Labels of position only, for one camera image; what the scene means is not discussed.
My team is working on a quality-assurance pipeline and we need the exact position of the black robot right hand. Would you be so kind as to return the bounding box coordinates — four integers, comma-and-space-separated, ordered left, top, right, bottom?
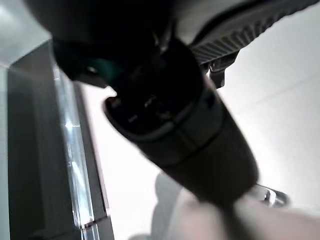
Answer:
23, 0, 320, 210

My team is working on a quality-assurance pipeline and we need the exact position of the black store shelf unit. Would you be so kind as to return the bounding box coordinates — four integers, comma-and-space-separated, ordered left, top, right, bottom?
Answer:
6, 39, 116, 240

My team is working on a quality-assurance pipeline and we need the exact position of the clear plastic shelf price rail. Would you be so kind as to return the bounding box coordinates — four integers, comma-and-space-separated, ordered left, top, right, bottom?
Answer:
51, 67, 111, 223
79, 217, 116, 240

